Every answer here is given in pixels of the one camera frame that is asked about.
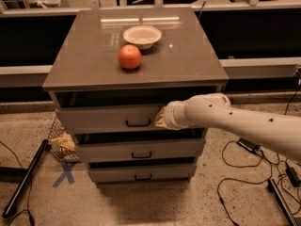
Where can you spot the black bar left floor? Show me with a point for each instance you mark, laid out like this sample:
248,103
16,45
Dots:
26,176

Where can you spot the grey bottom drawer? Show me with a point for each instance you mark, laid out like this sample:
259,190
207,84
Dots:
145,173

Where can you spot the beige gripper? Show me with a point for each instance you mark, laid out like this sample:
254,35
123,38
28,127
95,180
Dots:
169,116

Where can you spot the grey drawer cabinet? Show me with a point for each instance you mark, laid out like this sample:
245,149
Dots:
86,72

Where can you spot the grey top drawer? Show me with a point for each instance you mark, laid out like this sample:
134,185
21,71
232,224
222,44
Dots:
109,119

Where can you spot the orange round fruit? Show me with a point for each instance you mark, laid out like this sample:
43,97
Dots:
129,57

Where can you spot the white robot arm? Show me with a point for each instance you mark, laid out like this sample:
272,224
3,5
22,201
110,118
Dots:
278,133

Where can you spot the black power adapter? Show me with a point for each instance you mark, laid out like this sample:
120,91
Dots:
248,145
292,174

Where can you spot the black bar right floor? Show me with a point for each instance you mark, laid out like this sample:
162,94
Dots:
292,220

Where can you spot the white bowl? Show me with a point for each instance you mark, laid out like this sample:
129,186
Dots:
142,36

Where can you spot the crumpled paper in basket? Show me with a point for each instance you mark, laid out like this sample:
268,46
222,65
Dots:
64,142

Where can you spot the grey drawer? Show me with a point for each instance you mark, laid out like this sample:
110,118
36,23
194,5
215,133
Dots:
139,150
109,119
145,173

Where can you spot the grey middle drawer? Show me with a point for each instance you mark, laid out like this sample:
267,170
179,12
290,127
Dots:
139,150

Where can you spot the black bar floor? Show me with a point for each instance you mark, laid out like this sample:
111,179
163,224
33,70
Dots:
26,176
292,220

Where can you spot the blue tape cross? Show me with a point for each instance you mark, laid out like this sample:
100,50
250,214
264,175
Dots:
66,174

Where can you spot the wire mesh basket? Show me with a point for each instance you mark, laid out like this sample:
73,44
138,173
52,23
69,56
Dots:
56,130

